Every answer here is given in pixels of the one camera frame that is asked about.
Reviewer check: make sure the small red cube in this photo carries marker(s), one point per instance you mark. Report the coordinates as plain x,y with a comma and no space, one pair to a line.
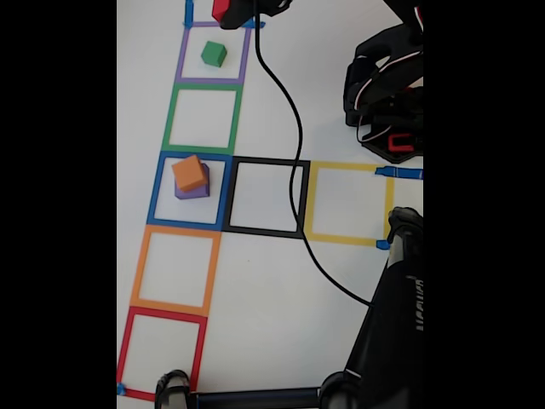
220,7

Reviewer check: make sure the green cube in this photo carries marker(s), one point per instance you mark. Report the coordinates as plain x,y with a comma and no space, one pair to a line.
213,53

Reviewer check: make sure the orange square block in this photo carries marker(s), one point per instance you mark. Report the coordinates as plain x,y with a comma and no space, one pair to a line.
189,172

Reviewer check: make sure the purple square block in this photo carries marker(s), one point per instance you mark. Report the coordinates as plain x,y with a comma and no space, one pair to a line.
193,195

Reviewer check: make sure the long blue tape strip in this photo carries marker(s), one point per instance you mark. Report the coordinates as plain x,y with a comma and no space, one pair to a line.
404,173

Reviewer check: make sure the small blue tape piece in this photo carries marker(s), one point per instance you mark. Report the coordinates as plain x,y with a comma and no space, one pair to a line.
121,388
382,244

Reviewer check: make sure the black tripod stand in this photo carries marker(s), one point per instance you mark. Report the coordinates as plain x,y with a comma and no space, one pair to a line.
383,341

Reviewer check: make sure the purple square frame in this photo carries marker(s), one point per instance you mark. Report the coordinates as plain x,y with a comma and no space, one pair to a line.
181,55

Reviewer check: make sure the green square frame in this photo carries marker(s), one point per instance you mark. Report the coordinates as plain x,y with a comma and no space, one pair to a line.
168,123

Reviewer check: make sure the black square frame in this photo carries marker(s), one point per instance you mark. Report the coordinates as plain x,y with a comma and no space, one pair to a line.
264,161

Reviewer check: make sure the yellow square frame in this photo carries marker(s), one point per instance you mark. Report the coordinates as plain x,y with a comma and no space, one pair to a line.
340,165

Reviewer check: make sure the blue square frame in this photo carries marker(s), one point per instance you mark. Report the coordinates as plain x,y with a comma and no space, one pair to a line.
154,191

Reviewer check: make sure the orange square frame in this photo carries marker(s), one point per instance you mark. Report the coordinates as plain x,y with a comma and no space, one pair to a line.
138,272

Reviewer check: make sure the red square frame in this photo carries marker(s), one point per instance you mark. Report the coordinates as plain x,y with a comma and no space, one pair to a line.
124,349

